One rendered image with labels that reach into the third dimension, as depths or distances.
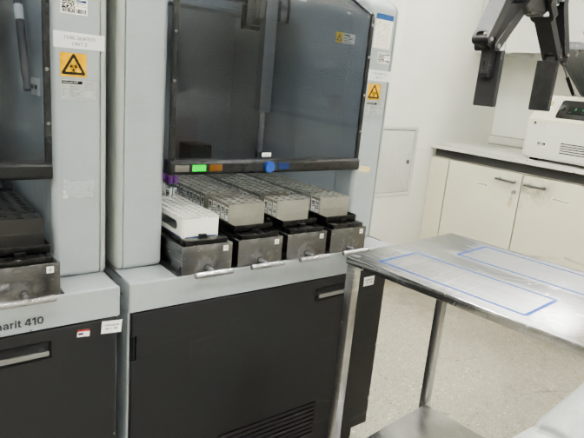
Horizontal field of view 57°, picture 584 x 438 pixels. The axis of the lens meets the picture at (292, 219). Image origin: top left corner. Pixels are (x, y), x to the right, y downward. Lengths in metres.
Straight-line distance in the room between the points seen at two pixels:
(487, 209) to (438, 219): 0.37
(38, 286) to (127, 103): 0.42
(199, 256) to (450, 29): 2.74
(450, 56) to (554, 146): 0.92
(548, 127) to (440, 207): 0.85
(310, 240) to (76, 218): 0.61
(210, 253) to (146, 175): 0.24
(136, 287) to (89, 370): 0.21
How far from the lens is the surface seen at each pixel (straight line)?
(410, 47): 3.44
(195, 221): 1.31
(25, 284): 1.19
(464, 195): 3.56
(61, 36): 1.22
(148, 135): 1.28
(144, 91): 1.27
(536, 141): 3.32
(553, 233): 3.28
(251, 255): 1.38
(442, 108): 3.72
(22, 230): 1.23
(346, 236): 1.57
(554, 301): 1.21
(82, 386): 1.32
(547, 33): 0.86
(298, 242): 1.46
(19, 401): 1.30
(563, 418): 0.54
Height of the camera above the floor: 1.20
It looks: 14 degrees down
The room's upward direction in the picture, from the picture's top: 5 degrees clockwise
